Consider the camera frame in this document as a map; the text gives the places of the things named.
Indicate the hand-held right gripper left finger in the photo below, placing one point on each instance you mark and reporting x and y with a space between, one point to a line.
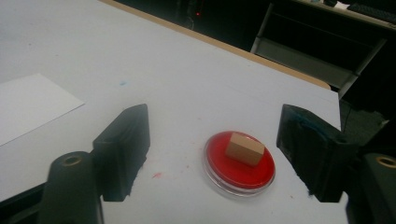
123 149

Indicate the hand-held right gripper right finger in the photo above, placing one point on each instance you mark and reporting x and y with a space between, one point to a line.
314 155

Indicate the small wooden block stamp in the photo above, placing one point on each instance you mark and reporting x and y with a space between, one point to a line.
245 148

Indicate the round red ink pad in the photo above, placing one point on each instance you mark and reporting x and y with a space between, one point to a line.
239 174

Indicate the white paper sheet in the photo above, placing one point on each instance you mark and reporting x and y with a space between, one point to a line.
31 105

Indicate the black keyboard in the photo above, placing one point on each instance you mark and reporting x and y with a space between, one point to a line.
372 11

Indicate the grey metal shelf frame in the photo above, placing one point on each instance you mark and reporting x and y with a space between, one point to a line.
311 62

